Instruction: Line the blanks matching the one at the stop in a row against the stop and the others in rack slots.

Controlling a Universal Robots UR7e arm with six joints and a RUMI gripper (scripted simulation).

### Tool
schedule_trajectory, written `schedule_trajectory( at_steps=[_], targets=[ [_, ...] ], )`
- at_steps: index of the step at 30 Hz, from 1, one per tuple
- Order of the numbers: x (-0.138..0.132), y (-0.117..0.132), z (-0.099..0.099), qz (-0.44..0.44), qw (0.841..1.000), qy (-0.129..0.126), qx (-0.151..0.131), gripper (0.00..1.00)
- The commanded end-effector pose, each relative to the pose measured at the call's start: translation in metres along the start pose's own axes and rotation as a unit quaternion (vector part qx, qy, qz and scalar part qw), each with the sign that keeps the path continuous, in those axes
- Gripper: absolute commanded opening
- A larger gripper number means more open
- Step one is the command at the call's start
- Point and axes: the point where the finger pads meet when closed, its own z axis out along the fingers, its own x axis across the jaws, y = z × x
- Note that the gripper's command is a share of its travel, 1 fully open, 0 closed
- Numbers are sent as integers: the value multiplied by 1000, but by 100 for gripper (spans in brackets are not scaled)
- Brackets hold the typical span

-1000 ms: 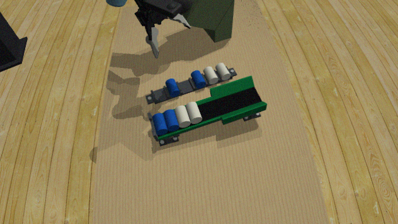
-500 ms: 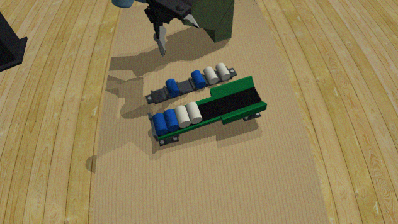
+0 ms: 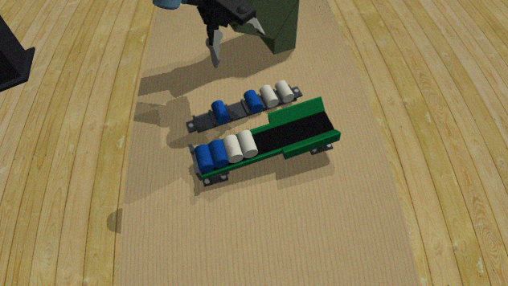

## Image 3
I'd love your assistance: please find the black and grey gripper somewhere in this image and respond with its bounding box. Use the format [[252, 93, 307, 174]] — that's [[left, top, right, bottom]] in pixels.
[[197, 0, 265, 68]]

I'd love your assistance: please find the dark grey slotted rack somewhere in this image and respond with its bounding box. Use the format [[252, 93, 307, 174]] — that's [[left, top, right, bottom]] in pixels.
[[195, 90, 287, 132]]

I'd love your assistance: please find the white cylinder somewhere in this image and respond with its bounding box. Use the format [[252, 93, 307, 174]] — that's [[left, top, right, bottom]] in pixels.
[[260, 85, 279, 108], [275, 80, 294, 103], [223, 135, 244, 163], [237, 130, 258, 158]]

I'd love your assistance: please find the blue plastic bar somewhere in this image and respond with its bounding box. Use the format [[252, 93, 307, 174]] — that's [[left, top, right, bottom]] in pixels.
[[195, 145, 215, 173], [211, 100, 230, 124], [244, 90, 263, 113], [208, 140, 229, 168]]

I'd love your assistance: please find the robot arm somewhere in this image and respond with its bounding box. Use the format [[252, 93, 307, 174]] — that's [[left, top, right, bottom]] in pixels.
[[153, 0, 256, 26]]

